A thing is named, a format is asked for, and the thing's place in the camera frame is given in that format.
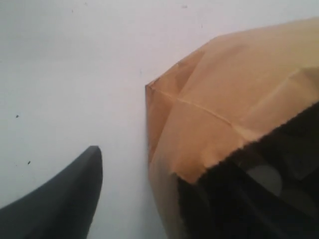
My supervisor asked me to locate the brown paper bag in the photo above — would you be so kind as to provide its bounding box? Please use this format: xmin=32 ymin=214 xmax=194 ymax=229
xmin=146 ymin=17 xmax=319 ymax=239

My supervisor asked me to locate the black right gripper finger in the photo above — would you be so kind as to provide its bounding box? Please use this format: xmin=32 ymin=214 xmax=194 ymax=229
xmin=0 ymin=146 xmax=103 ymax=239

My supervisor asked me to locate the yellow millet plastic bottle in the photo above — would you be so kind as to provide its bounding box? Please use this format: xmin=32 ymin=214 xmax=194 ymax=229
xmin=246 ymin=164 xmax=283 ymax=197

